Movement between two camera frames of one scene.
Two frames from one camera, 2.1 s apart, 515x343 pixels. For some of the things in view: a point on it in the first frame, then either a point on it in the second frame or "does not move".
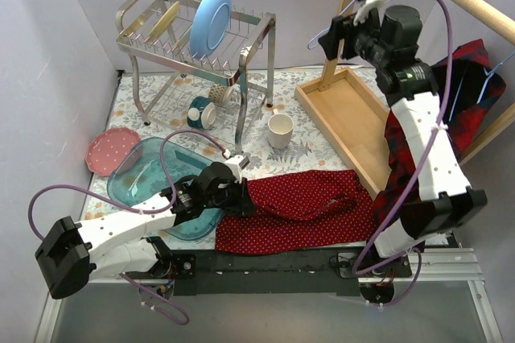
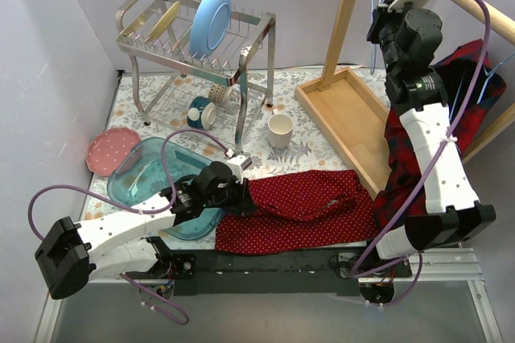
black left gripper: [238, 195] does not move
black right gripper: [338, 37] → [375, 26]
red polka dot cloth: [299, 210] does not move
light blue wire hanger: [498, 65] does not move
